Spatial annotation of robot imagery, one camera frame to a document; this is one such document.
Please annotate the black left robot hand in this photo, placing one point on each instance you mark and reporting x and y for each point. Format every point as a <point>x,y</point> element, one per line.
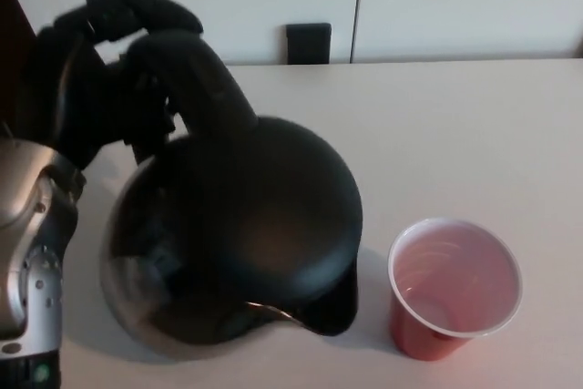
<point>77,102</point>

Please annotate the black electric kettle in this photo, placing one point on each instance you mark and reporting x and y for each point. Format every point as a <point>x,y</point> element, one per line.
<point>255,225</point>

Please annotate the red plastic cup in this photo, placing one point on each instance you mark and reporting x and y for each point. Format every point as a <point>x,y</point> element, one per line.
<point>419,330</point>

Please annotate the dark brown panel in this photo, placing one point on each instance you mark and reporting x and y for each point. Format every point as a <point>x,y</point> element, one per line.
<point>9,65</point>

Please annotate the plain white cabinet door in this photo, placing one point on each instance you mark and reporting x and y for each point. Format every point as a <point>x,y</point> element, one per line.
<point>455,2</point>

